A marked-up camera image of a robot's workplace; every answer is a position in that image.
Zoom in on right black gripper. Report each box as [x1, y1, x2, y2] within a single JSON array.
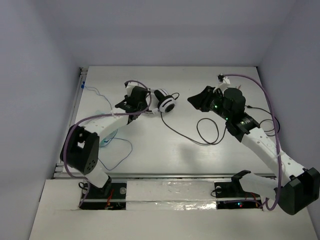
[[188, 85, 232, 121]]

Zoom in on black white headphones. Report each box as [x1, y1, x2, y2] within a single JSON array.
[[145, 88, 180, 115]]

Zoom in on black headphone cable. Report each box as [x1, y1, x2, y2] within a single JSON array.
[[160, 105, 280, 146]]

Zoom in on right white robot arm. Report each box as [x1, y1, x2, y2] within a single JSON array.
[[187, 86, 320, 215]]

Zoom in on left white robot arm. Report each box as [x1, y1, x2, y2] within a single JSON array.
[[60, 80, 151, 197]]

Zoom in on teal cat-ear headphones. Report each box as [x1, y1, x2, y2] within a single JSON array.
[[95, 110, 118, 148]]

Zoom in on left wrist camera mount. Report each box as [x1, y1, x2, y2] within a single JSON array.
[[124, 80, 140, 96]]

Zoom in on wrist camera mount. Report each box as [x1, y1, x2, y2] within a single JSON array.
[[124, 80, 140, 96], [216, 74, 231, 92]]

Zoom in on blue headphone cable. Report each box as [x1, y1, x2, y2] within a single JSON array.
[[84, 86, 133, 171]]

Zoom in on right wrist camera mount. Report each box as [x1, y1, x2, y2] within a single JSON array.
[[216, 74, 231, 92]]

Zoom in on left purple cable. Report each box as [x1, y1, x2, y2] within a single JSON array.
[[63, 79, 152, 208]]

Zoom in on aluminium rail frame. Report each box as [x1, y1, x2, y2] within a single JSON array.
[[51, 66, 276, 181]]

